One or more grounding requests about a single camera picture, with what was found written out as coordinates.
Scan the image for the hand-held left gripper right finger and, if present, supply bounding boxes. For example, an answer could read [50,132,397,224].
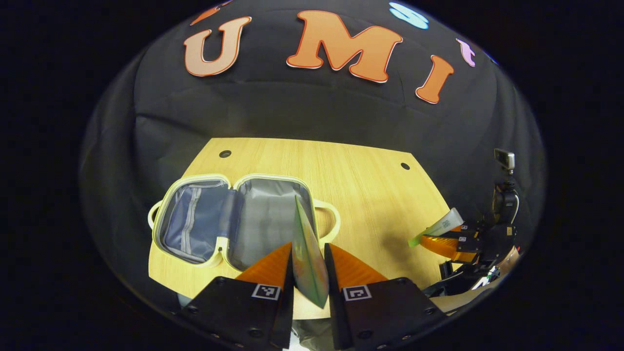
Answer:
[324,242,448,351]

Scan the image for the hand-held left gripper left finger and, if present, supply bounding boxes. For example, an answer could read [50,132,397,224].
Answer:
[181,242,295,351]

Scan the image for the white tube with green cap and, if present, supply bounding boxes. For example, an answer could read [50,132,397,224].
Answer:
[408,207,465,248]

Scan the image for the pale yellow suitcase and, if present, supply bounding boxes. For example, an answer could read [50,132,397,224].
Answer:
[147,173,341,272]

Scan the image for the person's grey clothing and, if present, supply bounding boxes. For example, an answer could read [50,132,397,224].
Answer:
[292,317,338,351]

